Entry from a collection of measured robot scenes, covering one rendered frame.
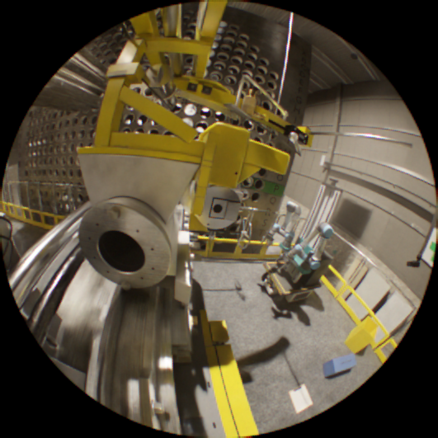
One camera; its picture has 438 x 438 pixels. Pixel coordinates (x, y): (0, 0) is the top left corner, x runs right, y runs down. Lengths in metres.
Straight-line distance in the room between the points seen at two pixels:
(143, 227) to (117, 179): 0.17
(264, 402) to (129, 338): 1.47
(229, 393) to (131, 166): 1.21
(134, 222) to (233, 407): 1.10
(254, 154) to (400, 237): 7.31
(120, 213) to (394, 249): 7.74
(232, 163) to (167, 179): 0.28
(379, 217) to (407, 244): 1.90
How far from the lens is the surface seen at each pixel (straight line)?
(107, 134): 0.50
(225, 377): 1.11
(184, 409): 1.07
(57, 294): 0.53
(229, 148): 0.60
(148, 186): 0.45
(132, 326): 0.74
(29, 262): 0.53
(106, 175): 0.49
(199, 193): 0.43
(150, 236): 0.40
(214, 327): 1.19
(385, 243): 7.69
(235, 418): 1.14
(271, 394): 1.88
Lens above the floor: 1.65
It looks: 23 degrees down
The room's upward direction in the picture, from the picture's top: 14 degrees clockwise
